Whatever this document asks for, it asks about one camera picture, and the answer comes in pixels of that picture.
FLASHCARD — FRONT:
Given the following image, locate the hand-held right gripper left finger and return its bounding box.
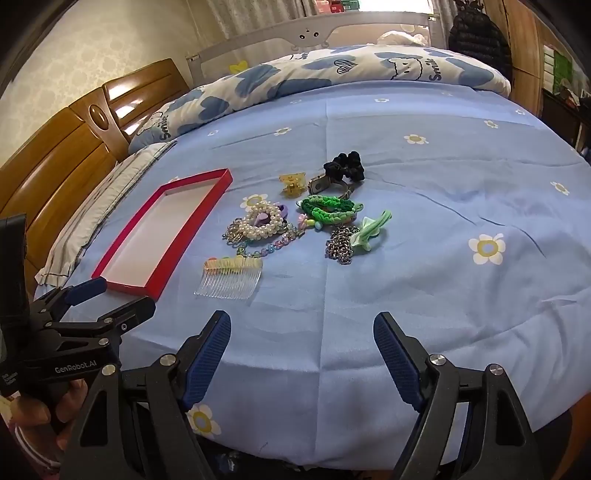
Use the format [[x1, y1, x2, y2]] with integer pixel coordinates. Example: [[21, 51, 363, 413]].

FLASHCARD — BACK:
[[60, 310, 232, 480]]

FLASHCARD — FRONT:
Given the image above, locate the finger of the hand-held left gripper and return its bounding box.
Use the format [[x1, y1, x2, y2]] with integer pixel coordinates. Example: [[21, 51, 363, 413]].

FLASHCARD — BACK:
[[30, 278, 108, 320], [44, 298, 156, 352]]

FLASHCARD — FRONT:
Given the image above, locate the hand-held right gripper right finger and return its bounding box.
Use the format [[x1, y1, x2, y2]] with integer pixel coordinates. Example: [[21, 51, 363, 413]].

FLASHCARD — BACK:
[[373, 311, 546, 480]]

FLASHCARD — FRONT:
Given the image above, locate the red jewelry box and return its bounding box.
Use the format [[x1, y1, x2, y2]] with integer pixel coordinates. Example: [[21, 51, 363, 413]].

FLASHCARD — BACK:
[[91, 168, 233, 303]]

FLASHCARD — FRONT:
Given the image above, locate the clear hair comb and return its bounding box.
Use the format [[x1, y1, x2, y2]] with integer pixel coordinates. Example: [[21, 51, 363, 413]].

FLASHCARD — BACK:
[[194, 256, 264, 302]]

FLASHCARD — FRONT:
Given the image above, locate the silver metal chain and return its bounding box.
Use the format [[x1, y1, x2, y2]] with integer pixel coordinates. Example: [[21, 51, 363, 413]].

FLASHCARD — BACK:
[[324, 225, 358, 265]]

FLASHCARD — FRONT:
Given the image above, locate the light green hair tie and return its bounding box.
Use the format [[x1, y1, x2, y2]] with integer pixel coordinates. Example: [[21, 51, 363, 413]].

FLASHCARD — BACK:
[[349, 210, 393, 252]]

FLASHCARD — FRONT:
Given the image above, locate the colourful bead chain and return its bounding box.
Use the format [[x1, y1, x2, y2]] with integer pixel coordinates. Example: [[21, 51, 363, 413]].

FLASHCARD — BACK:
[[225, 215, 324, 259]]

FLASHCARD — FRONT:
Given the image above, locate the pearl scrunchie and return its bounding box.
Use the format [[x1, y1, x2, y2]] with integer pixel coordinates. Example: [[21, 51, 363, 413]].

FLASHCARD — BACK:
[[238, 200, 287, 241]]

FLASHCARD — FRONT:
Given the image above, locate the purple hair clip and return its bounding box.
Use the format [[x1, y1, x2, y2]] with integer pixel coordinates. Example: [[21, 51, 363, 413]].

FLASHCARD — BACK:
[[252, 203, 289, 227]]

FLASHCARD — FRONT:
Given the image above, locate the green braided hair tie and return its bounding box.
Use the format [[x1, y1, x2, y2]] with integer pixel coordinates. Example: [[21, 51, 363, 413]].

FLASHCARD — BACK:
[[302, 195, 364, 227]]

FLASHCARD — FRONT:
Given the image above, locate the yellow hair claw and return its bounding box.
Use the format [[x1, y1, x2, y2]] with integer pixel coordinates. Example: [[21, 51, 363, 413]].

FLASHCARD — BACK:
[[278, 173, 306, 198]]

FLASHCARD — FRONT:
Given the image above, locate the black scrunchie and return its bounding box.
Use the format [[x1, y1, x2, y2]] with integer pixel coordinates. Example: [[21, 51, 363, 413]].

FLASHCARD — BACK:
[[323, 151, 368, 183]]

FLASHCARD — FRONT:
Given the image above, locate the person's left hand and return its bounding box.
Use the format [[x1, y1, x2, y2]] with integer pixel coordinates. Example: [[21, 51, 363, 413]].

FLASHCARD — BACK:
[[2, 381, 88, 439]]

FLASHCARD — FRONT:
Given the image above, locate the wooden headboard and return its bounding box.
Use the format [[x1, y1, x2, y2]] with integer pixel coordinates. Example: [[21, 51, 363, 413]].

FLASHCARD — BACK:
[[0, 58, 190, 287]]

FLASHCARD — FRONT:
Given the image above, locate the blue floral bedsheet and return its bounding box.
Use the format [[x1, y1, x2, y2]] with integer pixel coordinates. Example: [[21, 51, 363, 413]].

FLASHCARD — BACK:
[[32, 78, 591, 472]]

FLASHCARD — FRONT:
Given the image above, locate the blue heart print quilt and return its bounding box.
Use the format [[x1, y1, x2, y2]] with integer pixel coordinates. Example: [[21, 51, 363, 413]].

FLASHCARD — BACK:
[[128, 44, 511, 155]]

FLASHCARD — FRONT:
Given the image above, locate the black puffer jacket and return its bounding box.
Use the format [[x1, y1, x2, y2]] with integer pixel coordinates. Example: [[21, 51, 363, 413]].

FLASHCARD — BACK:
[[449, 2, 513, 100]]

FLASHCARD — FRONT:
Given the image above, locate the cluttered shelf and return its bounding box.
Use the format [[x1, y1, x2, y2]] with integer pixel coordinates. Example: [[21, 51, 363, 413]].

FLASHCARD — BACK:
[[540, 41, 591, 155]]

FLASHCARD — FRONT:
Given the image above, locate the wooden wardrobe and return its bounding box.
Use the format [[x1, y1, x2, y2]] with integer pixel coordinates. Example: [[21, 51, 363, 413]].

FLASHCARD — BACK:
[[485, 0, 548, 116]]

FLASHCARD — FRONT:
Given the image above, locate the grey bed rail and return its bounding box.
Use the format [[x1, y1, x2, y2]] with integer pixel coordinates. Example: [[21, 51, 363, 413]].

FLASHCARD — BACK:
[[185, 11, 451, 88]]

